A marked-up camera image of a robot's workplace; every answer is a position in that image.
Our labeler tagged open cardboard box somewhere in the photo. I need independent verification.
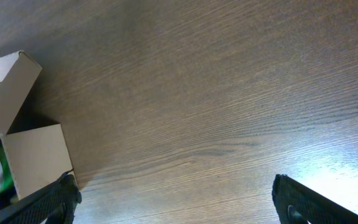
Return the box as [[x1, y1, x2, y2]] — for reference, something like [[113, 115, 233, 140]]
[[0, 51, 73, 199]]

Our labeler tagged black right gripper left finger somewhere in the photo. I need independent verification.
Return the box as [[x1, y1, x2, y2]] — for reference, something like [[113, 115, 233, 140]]
[[0, 170, 82, 224]]

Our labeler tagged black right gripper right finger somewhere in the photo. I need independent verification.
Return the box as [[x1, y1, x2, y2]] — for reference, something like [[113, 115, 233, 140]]
[[272, 174, 358, 224]]

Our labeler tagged green tape roll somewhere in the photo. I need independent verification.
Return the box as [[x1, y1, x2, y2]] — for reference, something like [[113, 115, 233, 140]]
[[0, 144, 14, 194]]

